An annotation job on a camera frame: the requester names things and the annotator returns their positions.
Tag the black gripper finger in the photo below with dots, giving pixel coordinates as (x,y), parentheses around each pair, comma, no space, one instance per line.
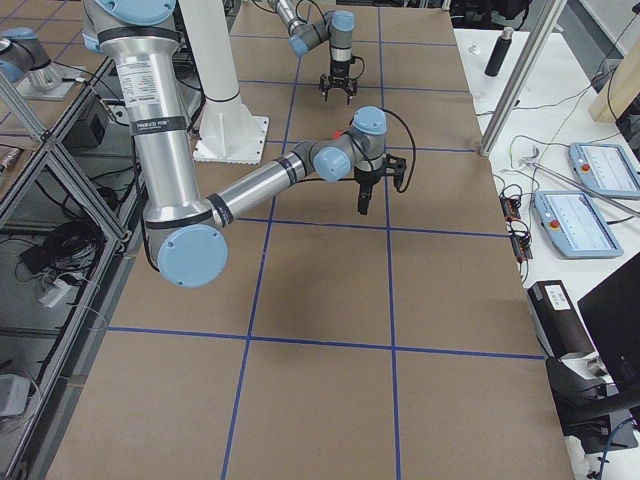
(363,202)

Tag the teach pendant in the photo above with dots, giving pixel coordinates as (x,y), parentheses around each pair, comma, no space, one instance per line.
(575,226)
(606,169)

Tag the upper teach pendant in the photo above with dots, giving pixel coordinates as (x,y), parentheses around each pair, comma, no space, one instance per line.
(606,169)

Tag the black cardboard box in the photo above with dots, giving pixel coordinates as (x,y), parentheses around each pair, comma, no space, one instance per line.
(558,326)

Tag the brown paper table mat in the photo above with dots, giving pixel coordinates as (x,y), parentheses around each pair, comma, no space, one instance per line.
(392,345)

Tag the lower teach pendant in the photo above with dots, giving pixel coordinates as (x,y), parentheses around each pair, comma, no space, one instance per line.
(575,226)

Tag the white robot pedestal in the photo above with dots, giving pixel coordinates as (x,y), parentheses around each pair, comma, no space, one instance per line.
(227,132)

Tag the black monitor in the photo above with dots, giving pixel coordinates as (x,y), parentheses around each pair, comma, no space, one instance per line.
(610,312)

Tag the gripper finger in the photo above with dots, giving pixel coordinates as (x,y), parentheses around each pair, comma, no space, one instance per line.
(325,86)
(350,88)

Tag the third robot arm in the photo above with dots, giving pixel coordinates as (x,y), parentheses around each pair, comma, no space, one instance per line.
(22,54)

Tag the black power adapter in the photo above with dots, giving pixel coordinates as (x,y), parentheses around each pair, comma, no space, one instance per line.
(35,258)

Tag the black water bottle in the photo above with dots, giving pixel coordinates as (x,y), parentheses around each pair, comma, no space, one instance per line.
(499,52)

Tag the aluminium frame post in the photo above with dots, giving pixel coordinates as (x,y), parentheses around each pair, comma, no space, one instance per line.
(532,49)

